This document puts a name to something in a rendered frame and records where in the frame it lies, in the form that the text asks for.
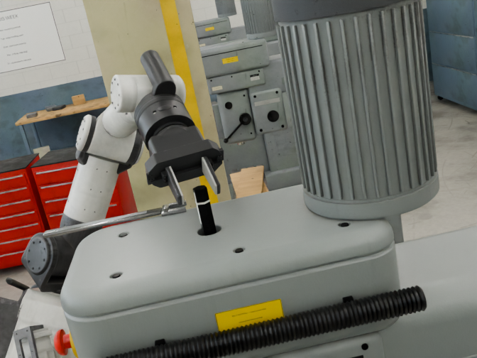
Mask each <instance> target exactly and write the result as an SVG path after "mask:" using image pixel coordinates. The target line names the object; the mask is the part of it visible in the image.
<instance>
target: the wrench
mask: <svg viewBox="0 0 477 358"><path fill-rule="evenodd" d="M186 205H187V202H186V200H184V204H183V205H178V203H177V202H173V203H169V204H166V205H163V206H162V207H159V208H155V209H151V210H145V211H141V212H135V213H131V214H127V215H121V216H117V217H110V218H106V219H101V220H97V221H93V222H86V223H82V224H76V225H72V226H68V227H61V228H58V229H51V230H48V231H45V232H44V234H43V238H48V237H55V236H59V235H63V234H69V233H73V232H79V231H83V230H87V229H94V228H97V227H104V226H107V225H111V224H118V223H122V222H128V221H132V220H136V219H143V218H147V217H152V216H156V215H162V216H166V215H175V214H179V213H183V212H186V211H187V210H186V207H184V206H186Z"/></svg>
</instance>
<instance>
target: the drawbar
mask: <svg viewBox="0 0 477 358"><path fill-rule="evenodd" d="M193 192H194V193H195V197H196V201H197V203H200V202H206V201H207V200H209V195H208V191H207V187H206V186H205V185H199V186H197V187H195V188H193ZM198 210H199V216H200V219H201V223H200V224H201V227H202V233H203V236H208V235H212V234H216V227H215V223H214V217H213V214H212V208H211V204H210V202H208V203H206V204H204V205H198Z"/></svg>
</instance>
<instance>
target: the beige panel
mask: <svg viewBox="0 0 477 358"><path fill-rule="evenodd" d="M82 1H83V4H84V9H85V12H86V15H87V20H88V23H89V28H90V31H91V34H92V39H93V42H94V47H95V50H96V53H97V58H98V61H99V66H100V69H101V72H102V77H103V80H104V85H105V87H106V93H107V96H108V99H109V103H110V104H111V81H112V78H113V76H114V75H147V74H146V72H145V70H144V68H143V66H142V64H141V56H142V54H143V53H144V52H146V51H147V50H155V51H156V52H158V54H159V56H160V58H161V60H162V61H163V63H164V65H165V67H166V68H167V70H168V72H169V74H170V75H179V76H180V77H181V78H182V80H183V82H184V84H185V90H186V98H185V107H186V109H187V110H188V112H189V114H190V116H191V118H192V120H193V122H194V124H195V126H196V127H197V128H198V129H199V130H200V132H201V134H202V136H203V138H204V140H205V139H209V140H211V141H213V142H215V143H217V144H218V146H219V148H221V147H220V143H219V137H218V133H217V129H216V123H215V120H214V113H213V109H212V103H211V99H210V96H209V90H208V86H207V79H206V75H205V72H204V66H203V62H202V56H201V52H200V48H199V42H198V38H197V32H196V28H195V24H194V18H193V14H192V8H191V4H190V0H82ZM149 158H150V154H149V150H148V149H147V148H146V145H145V146H144V149H143V153H142V155H141V158H140V160H139V162H137V164H135V165H133V166H132V167H131V168H129V169H128V170H127V171H128V176H129V180H130V183H131V187H132V191H133V196H134V198H135V201H136V207H137V210H138V212H141V211H145V210H151V209H155V208H159V207H162V206H163V205H166V204H169V203H173V202H177V201H176V199H175V197H174V195H173V193H172V191H171V189H170V187H169V186H166V187H163V188H159V187H156V186H154V185H153V184H151V185H148V184H147V178H146V169H145V162H146V161H147V160H148V159H149ZM215 174H216V176H217V178H218V180H219V183H220V185H221V192H220V194H217V195H215V194H214V191H213V190H212V188H211V186H210V184H209V183H208V181H207V179H206V178H205V176H204V175H203V176H200V177H198V178H193V179H190V180H186V181H183V182H180V183H178V184H179V186H180V189H181V191H182V194H183V197H184V200H186V202H187V205H186V206H184V207H186V210H188V209H191V208H195V207H197V206H196V202H195V198H194V193H193V188H195V187H197V186H199V185H205V186H206V187H207V191H208V195H209V200H210V204H214V203H218V202H223V201H227V200H231V195H230V191H229V184H228V181H227V177H226V171H225V167H224V161H222V164H221V165H220V166H219V167H218V168H217V170H216V171H215Z"/></svg>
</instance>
